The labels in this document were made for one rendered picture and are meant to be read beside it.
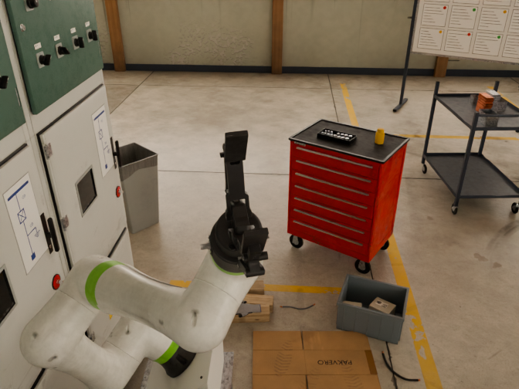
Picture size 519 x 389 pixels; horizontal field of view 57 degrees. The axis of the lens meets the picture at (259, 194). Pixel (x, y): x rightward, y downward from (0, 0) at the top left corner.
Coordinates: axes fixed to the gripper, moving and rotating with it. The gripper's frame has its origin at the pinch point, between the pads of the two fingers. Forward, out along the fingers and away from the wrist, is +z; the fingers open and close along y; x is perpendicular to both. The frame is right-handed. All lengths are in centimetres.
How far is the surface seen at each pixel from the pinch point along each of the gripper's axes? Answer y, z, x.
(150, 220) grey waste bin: 126, -326, -39
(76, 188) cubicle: 64, -124, -50
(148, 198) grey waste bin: 139, -309, -37
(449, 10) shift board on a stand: 369, -373, 349
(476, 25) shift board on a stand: 341, -372, 373
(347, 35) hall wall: 498, -553, 296
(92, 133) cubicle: 91, -127, -43
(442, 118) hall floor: 266, -461, 343
